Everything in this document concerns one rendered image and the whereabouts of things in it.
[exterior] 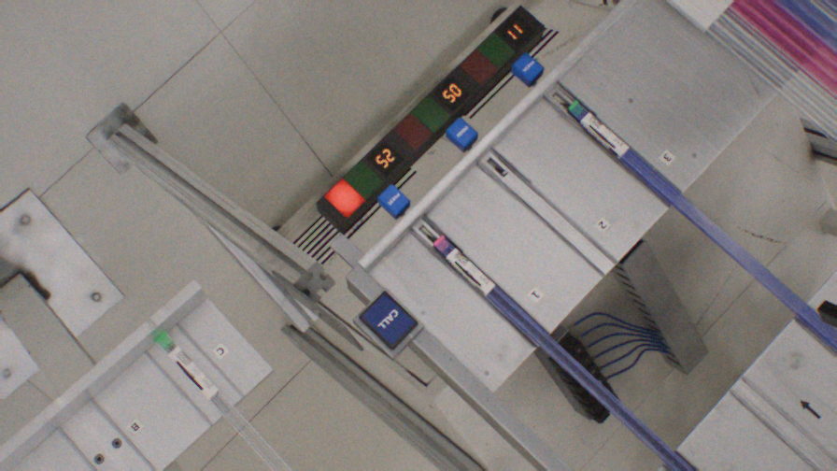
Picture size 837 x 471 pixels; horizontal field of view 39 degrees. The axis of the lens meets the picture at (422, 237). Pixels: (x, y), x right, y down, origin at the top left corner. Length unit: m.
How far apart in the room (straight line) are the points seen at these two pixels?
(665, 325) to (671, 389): 0.17
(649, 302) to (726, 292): 0.22
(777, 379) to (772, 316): 0.65
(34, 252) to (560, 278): 0.92
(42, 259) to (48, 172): 0.14
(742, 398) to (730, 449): 0.06
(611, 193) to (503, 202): 0.12
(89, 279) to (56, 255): 0.07
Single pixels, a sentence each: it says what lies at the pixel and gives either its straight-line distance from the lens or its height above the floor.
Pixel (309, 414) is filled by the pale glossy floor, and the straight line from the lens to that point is 2.29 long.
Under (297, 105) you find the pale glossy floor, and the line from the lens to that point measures 2.04.
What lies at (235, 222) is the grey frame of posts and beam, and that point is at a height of 0.44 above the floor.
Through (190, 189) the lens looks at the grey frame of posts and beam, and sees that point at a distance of 1.67.
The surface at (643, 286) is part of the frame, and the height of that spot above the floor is 0.66.
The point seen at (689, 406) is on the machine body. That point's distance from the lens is 1.93.
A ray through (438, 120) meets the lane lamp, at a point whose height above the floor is 0.66.
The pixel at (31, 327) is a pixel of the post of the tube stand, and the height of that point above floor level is 0.17.
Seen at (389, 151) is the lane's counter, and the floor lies 0.65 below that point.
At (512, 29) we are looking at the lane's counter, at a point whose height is 0.65.
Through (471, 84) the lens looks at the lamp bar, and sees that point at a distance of 1.39.
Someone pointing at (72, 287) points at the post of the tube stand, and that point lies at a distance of 1.98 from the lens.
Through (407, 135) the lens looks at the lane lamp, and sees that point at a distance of 1.36.
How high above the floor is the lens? 1.75
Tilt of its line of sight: 51 degrees down
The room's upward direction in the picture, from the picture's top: 121 degrees clockwise
